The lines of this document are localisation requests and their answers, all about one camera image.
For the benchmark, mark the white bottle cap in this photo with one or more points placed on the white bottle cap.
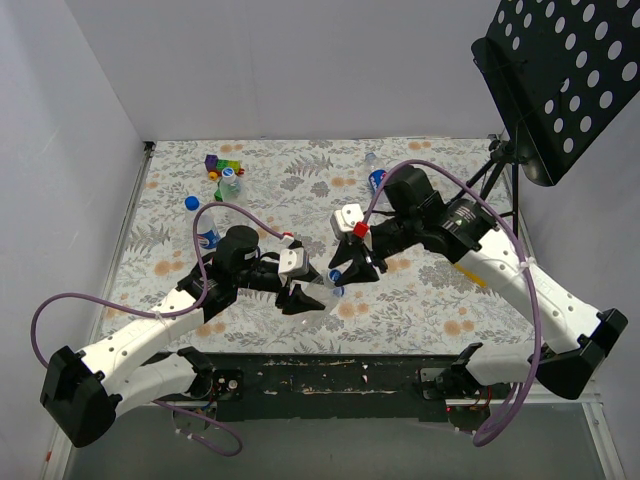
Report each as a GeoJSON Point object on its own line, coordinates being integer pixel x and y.
{"type": "Point", "coordinates": [332, 278]}

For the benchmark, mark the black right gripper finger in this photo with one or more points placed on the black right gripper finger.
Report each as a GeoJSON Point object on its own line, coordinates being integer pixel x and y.
{"type": "Point", "coordinates": [361, 270]}
{"type": "Point", "coordinates": [345, 252]}

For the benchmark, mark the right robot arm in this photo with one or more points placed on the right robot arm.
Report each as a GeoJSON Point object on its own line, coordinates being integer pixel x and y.
{"type": "Point", "coordinates": [575, 337]}

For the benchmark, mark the green blue toy figure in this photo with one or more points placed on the green blue toy figure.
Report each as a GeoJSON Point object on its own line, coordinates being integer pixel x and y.
{"type": "Point", "coordinates": [218, 195]}

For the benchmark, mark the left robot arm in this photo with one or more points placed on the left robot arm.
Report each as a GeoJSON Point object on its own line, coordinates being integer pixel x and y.
{"type": "Point", "coordinates": [85, 391]}

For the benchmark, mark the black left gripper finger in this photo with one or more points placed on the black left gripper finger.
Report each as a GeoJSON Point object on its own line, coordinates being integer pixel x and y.
{"type": "Point", "coordinates": [303, 303]}
{"type": "Point", "coordinates": [307, 273]}

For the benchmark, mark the black music stand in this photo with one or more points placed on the black music stand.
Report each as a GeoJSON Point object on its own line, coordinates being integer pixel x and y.
{"type": "Point", "coordinates": [559, 72]}

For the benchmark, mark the colourful toy block train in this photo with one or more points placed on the colourful toy block train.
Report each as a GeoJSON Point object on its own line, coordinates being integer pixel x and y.
{"type": "Point", "coordinates": [215, 166]}

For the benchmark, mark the yellow green toy block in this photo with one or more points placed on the yellow green toy block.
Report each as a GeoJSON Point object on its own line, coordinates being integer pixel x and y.
{"type": "Point", "coordinates": [471, 276]}

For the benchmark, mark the Pocari Sweat bottle cap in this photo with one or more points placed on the Pocari Sweat bottle cap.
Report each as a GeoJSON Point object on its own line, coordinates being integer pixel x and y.
{"type": "Point", "coordinates": [228, 173]}

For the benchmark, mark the clear unlabelled plastic bottle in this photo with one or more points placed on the clear unlabelled plastic bottle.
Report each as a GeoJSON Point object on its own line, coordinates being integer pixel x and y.
{"type": "Point", "coordinates": [234, 191]}

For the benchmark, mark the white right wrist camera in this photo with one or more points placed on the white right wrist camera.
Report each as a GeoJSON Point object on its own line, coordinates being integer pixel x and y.
{"type": "Point", "coordinates": [348, 223]}

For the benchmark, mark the Pocari Sweat labelled bottle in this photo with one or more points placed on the Pocari Sweat labelled bottle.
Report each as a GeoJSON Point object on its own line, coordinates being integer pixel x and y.
{"type": "Point", "coordinates": [207, 233]}

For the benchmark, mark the Pepsi bottle blue label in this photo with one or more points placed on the Pepsi bottle blue label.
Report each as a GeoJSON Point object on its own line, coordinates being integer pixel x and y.
{"type": "Point", "coordinates": [376, 170]}

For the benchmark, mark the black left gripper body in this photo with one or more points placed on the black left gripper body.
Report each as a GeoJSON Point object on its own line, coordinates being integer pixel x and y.
{"type": "Point", "coordinates": [288, 288]}

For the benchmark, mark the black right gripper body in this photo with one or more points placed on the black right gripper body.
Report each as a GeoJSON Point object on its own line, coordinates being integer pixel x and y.
{"type": "Point", "coordinates": [367, 251]}

